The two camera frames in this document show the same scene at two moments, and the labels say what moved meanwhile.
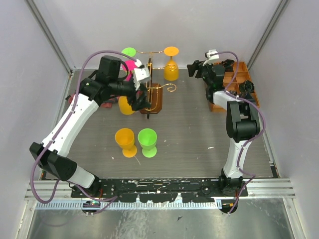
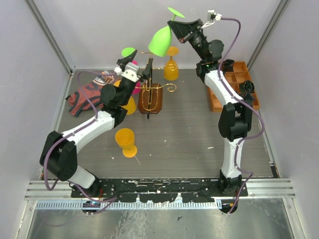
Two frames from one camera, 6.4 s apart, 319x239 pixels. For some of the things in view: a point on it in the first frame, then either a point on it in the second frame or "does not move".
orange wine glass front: [125, 138] does not move
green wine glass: [147, 138] → [160, 43]
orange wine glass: [171, 71] does not move
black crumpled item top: [228, 64] does not move
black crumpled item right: [247, 86] does not move
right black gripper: [197, 65] → [182, 30]
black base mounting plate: [154, 190] does not move
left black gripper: [137, 104] → [122, 62]
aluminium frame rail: [256, 189] does not move
